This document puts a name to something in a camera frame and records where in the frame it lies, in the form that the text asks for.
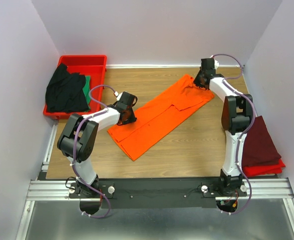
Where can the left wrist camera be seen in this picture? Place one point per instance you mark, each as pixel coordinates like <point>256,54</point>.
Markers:
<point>118,95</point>

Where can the black t-shirt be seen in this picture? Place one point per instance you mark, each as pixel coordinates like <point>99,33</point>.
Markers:
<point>64,93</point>

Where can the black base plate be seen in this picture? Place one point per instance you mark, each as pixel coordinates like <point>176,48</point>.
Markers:
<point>157,193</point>

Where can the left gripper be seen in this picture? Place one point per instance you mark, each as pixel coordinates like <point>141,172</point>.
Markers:
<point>126,116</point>

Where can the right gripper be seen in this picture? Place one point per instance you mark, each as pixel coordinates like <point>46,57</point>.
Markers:
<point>201,81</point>

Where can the folded red t-shirt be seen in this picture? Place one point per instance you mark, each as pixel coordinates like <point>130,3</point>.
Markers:
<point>252,171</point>

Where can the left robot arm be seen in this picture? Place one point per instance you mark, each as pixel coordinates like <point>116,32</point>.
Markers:
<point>77,139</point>

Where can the orange t-shirt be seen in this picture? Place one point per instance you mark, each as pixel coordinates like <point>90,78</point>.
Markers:
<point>159,117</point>

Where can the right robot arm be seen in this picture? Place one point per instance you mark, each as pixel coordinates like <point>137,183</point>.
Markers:
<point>237,118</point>

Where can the aluminium frame rail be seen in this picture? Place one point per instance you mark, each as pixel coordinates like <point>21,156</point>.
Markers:
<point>194,149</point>

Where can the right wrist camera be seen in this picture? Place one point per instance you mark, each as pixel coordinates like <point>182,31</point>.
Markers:
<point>216,64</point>

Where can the green t-shirt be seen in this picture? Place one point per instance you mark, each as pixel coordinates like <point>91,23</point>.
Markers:
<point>86,89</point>

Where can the folded maroon t-shirt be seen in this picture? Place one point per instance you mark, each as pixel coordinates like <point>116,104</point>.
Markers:
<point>259,149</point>

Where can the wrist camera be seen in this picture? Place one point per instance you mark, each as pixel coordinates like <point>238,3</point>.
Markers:
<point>118,95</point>
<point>216,64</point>

